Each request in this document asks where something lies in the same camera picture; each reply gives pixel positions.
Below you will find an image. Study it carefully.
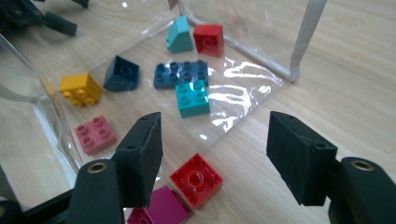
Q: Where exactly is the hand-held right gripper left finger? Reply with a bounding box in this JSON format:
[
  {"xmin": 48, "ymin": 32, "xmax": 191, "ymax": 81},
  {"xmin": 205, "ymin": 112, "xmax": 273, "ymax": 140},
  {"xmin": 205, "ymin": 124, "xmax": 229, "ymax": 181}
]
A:
[{"xmin": 111, "ymin": 111, "xmax": 164, "ymax": 209}]

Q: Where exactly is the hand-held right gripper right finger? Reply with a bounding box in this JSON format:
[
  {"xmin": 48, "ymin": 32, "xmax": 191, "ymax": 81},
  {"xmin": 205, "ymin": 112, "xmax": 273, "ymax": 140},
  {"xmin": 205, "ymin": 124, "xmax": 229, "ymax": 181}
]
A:
[{"xmin": 265, "ymin": 110, "xmax": 339, "ymax": 206}]

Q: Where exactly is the pink toy brick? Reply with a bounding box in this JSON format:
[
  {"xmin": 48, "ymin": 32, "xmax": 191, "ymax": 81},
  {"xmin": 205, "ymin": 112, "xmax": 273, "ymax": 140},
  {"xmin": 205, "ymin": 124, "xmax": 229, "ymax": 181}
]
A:
[{"xmin": 74, "ymin": 115, "xmax": 118, "ymax": 157}]

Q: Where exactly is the red toy brick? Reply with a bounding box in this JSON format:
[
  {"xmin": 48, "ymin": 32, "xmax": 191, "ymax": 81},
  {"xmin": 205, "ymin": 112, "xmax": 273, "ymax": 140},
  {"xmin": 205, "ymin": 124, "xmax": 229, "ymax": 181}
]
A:
[
  {"xmin": 192, "ymin": 23, "xmax": 225, "ymax": 58},
  {"xmin": 169, "ymin": 152, "xmax": 224, "ymax": 210}
]

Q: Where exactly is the yellow-orange toy brick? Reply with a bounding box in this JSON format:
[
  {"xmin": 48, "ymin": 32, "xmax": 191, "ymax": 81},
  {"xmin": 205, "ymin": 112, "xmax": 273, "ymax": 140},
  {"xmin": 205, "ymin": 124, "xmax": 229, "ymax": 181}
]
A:
[{"xmin": 58, "ymin": 72, "xmax": 103, "ymax": 108}]

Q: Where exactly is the teal square toy brick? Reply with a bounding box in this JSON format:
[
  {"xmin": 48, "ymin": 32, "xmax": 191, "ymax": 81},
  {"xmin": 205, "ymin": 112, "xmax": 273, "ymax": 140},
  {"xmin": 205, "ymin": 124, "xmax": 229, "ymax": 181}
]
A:
[{"xmin": 175, "ymin": 79, "xmax": 211, "ymax": 119}]

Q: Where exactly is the dark blue sloped toy brick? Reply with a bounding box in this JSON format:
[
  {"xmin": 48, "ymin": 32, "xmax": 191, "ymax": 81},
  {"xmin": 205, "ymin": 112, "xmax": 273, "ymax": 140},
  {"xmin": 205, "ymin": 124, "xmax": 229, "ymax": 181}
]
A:
[{"xmin": 103, "ymin": 55, "xmax": 141, "ymax": 93}]

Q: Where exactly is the dark blue long toy brick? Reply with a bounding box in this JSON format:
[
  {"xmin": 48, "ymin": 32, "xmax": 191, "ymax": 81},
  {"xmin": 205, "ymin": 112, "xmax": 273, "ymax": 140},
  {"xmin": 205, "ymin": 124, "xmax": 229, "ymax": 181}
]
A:
[{"xmin": 152, "ymin": 59, "xmax": 209, "ymax": 91}]

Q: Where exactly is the clear plastic bag white trim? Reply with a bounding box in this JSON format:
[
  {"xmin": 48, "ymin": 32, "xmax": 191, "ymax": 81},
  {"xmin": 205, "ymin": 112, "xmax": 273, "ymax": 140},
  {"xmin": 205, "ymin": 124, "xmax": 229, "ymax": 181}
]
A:
[{"xmin": 0, "ymin": 0, "xmax": 329, "ymax": 208}]

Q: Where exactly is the light teal sloped toy brick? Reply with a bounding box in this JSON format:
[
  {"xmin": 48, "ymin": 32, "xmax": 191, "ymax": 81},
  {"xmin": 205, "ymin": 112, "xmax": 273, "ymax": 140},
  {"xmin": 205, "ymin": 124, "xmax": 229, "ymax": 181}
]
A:
[{"xmin": 165, "ymin": 15, "xmax": 194, "ymax": 54}]

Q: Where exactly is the magenta toy brick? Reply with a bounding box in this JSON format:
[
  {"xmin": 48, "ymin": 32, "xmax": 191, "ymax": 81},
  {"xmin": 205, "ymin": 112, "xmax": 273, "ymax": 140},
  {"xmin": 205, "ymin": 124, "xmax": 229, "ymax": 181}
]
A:
[{"xmin": 125, "ymin": 185, "xmax": 191, "ymax": 224}]

